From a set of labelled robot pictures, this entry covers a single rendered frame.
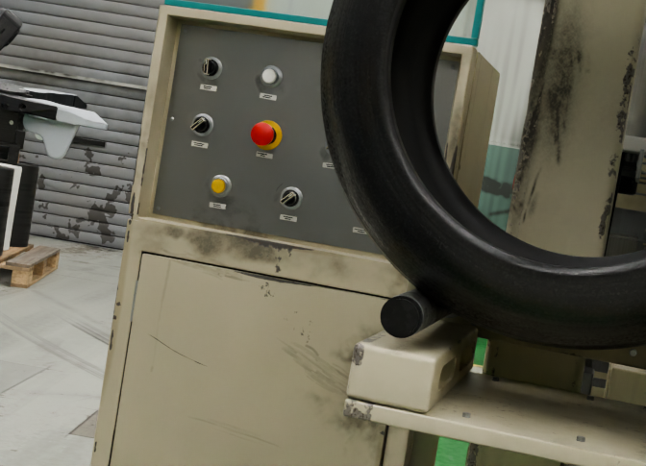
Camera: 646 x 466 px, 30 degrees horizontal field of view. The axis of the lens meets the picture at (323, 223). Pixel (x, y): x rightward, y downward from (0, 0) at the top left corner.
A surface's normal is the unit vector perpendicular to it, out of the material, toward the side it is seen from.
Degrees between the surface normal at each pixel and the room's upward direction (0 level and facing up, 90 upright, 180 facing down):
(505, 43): 90
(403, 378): 90
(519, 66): 90
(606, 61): 90
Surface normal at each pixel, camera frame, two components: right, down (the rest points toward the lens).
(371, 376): -0.25, 0.01
